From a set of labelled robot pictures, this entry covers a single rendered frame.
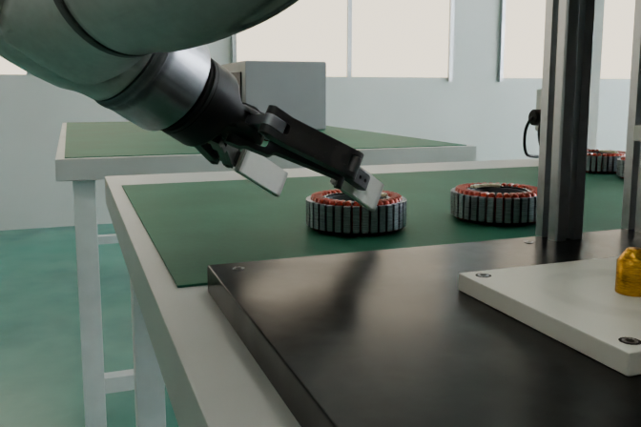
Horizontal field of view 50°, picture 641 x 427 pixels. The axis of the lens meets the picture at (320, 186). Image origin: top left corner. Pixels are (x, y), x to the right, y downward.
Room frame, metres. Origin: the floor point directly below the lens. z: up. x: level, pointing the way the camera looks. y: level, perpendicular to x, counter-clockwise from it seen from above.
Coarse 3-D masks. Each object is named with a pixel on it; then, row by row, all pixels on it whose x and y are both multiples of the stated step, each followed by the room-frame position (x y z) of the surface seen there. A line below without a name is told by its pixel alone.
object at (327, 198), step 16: (320, 192) 0.77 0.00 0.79; (336, 192) 0.78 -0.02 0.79; (384, 192) 0.77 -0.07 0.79; (320, 208) 0.71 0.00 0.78; (336, 208) 0.70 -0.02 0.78; (352, 208) 0.70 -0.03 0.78; (384, 208) 0.70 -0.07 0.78; (400, 208) 0.72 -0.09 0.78; (320, 224) 0.71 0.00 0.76; (336, 224) 0.70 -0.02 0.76; (352, 224) 0.70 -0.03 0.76; (368, 224) 0.70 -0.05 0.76; (384, 224) 0.70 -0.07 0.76; (400, 224) 0.72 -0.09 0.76
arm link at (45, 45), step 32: (0, 0) 0.44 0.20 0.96; (32, 0) 0.43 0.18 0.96; (0, 32) 0.45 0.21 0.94; (32, 32) 0.44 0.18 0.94; (64, 32) 0.43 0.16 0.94; (32, 64) 0.48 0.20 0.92; (64, 64) 0.46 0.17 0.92; (96, 64) 0.46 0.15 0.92; (128, 64) 0.48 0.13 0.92; (96, 96) 0.52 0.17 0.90
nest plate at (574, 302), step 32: (480, 288) 0.42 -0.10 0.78; (512, 288) 0.41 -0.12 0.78; (544, 288) 0.41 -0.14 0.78; (576, 288) 0.41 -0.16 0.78; (608, 288) 0.41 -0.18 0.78; (544, 320) 0.36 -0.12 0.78; (576, 320) 0.35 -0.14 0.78; (608, 320) 0.35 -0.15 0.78; (640, 320) 0.35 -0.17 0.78; (608, 352) 0.31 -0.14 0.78; (640, 352) 0.30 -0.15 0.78
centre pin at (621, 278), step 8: (632, 248) 0.40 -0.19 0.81; (640, 248) 0.40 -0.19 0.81; (624, 256) 0.40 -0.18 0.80; (632, 256) 0.39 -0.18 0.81; (640, 256) 0.39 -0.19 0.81; (616, 264) 0.40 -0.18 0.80; (624, 264) 0.39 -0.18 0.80; (632, 264) 0.39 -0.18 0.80; (640, 264) 0.39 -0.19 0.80; (616, 272) 0.40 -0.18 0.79; (624, 272) 0.39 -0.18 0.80; (632, 272) 0.39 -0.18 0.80; (640, 272) 0.39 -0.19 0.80; (616, 280) 0.40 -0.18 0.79; (624, 280) 0.39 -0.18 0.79; (632, 280) 0.39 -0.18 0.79; (640, 280) 0.39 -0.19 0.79; (616, 288) 0.40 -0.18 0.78; (624, 288) 0.39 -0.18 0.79; (632, 288) 0.39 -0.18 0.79; (640, 288) 0.39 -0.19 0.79; (640, 296) 0.39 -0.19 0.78
